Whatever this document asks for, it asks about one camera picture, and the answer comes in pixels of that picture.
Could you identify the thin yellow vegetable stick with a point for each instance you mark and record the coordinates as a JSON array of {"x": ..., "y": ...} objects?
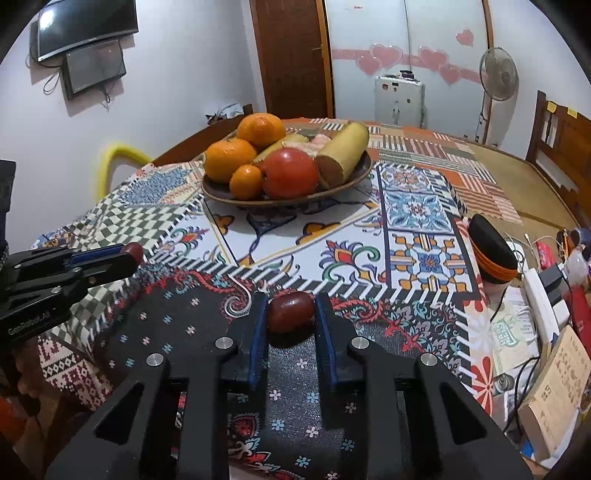
[{"x": 279, "y": 145}]

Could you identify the large plain orange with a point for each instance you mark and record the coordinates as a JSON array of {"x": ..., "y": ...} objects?
[{"x": 261, "y": 129}]

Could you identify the white power strip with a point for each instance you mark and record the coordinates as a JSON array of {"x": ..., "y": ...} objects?
[{"x": 545, "y": 295}]

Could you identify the tan printed book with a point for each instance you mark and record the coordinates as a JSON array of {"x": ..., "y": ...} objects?
[{"x": 558, "y": 387}]

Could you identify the brown round plate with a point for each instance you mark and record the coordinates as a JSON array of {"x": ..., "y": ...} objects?
[{"x": 353, "y": 181}]

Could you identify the patchwork printed blanket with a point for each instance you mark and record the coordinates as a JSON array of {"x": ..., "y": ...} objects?
[{"x": 415, "y": 207}]

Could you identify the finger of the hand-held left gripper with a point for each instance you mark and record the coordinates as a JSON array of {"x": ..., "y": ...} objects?
[
  {"x": 115, "y": 272},
  {"x": 97, "y": 255}
]

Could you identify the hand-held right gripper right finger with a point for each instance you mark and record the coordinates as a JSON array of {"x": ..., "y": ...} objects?
[{"x": 324, "y": 344}]

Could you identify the pile of clothes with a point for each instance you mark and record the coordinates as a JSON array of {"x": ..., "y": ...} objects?
[{"x": 226, "y": 113}]

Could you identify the white appliance box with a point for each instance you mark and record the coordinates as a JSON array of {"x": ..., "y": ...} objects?
[{"x": 399, "y": 99}]

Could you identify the small black monitor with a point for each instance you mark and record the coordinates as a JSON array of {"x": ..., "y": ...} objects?
[{"x": 94, "y": 67}]

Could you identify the brown wooden door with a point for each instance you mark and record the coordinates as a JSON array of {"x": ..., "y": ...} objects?
[{"x": 291, "y": 55}]

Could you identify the black orange glasses case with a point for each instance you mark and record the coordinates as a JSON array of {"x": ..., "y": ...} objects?
[{"x": 491, "y": 249}]

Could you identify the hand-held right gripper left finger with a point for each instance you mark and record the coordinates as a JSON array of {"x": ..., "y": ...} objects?
[{"x": 258, "y": 344}]

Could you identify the green printed paper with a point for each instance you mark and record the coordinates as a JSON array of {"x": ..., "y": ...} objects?
[{"x": 505, "y": 332}]

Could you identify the large orange with sticker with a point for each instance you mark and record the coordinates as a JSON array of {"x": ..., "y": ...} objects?
[{"x": 228, "y": 159}]

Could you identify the black wall television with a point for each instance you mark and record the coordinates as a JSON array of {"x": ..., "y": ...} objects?
[{"x": 87, "y": 25}]

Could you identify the standing fan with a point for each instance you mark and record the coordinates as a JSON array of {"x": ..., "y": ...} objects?
[{"x": 497, "y": 74}]

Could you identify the woven bed mat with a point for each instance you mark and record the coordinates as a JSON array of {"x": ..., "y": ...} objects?
[{"x": 503, "y": 170}]

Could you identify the thick yellow vegetable stick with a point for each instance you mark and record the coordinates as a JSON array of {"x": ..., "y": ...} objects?
[{"x": 344, "y": 147}]

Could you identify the yellow foam tube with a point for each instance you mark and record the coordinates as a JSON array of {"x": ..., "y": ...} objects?
[{"x": 115, "y": 152}]

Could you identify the red tomato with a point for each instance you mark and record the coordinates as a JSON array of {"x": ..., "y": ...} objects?
[{"x": 291, "y": 173}]

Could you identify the dark red jujube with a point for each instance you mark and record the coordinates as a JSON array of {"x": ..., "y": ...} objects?
[
  {"x": 135, "y": 251},
  {"x": 291, "y": 311}
]

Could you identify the person's orange clothing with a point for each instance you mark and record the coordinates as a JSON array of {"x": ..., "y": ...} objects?
[{"x": 7, "y": 415}]

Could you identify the small mandarin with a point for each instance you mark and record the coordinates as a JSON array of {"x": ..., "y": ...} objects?
[{"x": 247, "y": 181}]

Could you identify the frosted glass sliding door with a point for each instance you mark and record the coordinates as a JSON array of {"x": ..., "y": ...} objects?
[{"x": 369, "y": 27}]

